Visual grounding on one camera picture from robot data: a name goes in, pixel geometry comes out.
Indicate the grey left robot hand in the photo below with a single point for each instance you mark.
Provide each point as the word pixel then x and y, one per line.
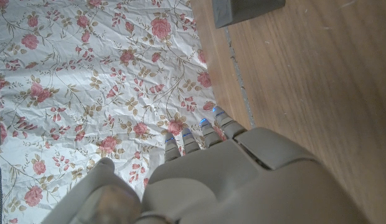
pixel 230 186

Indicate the dark grey block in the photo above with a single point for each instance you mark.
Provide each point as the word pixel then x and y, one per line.
pixel 242 11

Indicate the floral backdrop cloth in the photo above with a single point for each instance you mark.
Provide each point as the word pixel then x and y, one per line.
pixel 87 77

